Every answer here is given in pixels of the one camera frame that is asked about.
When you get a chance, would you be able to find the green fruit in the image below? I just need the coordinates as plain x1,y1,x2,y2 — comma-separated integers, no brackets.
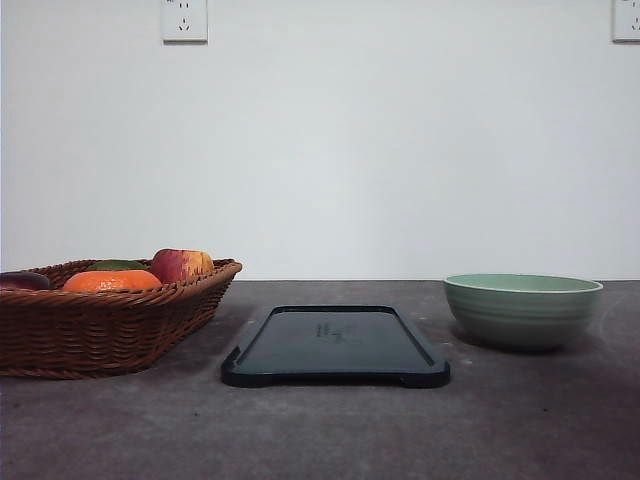
86,259,149,271

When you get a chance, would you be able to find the left white wall socket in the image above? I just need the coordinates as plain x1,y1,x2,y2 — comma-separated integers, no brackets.
160,0,208,46

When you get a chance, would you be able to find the right white wall socket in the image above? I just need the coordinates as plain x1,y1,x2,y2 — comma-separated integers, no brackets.
612,0,640,45

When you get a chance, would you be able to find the green ceramic bowl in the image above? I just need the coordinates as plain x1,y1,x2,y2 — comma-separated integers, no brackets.
443,273,603,349

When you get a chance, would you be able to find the orange tangerine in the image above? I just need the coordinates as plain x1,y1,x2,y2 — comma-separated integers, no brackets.
63,270,163,291

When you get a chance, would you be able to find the dark purple fruit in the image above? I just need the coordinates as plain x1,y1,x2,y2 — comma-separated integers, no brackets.
0,272,49,290

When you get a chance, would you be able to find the red yellow apple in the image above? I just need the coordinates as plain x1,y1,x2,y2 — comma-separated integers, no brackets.
151,248,214,284

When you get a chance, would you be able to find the white wall socket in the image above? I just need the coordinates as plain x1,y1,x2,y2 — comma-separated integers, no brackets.
160,0,208,46
612,0,640,45

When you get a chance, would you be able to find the brown wicker basket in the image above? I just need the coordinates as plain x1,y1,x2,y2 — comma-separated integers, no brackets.
0,248,242,378

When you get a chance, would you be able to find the dark blue rectangular tray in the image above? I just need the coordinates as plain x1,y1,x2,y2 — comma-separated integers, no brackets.
221,305,451,388

